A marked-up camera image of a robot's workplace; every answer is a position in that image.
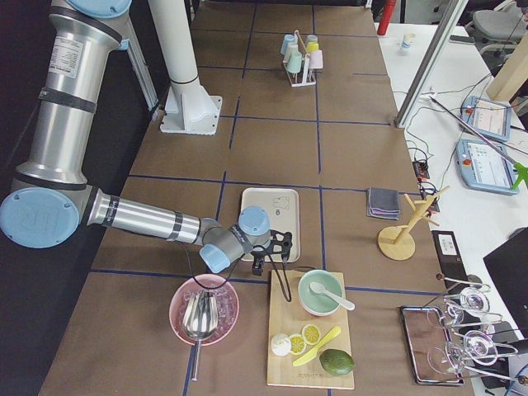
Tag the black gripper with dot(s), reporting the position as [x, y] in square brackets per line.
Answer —
[257, 256]

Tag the beige rabbit tray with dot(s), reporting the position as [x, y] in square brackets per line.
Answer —
[282, 207]

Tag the green cup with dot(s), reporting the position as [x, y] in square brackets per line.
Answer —
[294, 63]

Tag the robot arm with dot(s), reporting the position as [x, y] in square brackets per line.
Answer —
[51, 197]

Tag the pink cup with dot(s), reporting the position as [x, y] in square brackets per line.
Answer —
[316, 59]

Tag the yellow cup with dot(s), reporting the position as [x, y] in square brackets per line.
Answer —
[312, 46]

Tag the blue cup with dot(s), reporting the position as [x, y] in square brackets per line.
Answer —
[287, 39]

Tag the paper cup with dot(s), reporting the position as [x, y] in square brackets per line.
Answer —
[406, 43]

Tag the pink ice bowl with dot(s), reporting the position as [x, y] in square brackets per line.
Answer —
[227, 305]

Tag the wooden cutting board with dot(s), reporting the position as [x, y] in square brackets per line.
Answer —
[289, 317]

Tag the white plastic spoon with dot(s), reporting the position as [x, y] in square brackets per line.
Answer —
[320, 289]

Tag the green ceramic bowl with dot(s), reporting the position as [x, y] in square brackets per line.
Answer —
[320, 304]

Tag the metal scoop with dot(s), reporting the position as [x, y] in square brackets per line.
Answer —
[199, 322]

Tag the lemon slice upper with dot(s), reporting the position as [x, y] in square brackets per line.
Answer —
[311, 334]

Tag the lemon slice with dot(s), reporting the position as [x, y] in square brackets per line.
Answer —
[311, 334]
[297, 344]

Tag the lemon slice lower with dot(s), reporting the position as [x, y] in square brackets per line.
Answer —
[297, 344]

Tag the yellow plastic knife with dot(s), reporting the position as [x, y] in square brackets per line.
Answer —
[312, 353]

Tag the green avocado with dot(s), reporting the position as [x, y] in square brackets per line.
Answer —
[337, 362]

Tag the wooden mug tree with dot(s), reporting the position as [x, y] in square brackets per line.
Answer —
[396, 242]

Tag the grey folded cloth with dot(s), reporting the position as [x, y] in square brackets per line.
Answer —
[382, 203]

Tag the black box with label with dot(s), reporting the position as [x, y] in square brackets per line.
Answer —
[448, 254]

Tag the wine glass rack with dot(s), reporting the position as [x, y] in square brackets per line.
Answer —
[467, 313]

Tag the teach pendant near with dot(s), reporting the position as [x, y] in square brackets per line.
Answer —
[484, 169]

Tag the teach pendant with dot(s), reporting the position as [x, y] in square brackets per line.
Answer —
[484, 169]
[490, 118]

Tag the teach pendant far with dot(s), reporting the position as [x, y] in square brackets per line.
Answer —
[490, 118]

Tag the green tipped metal stand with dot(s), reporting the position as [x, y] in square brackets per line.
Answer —
[520, 169]

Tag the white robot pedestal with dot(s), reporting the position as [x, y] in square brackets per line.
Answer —
[189, 108]

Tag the white wire cup rack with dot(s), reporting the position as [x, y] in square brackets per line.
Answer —
[306, 76]

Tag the aluminium frame post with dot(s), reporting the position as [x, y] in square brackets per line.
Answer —
[447, 23]

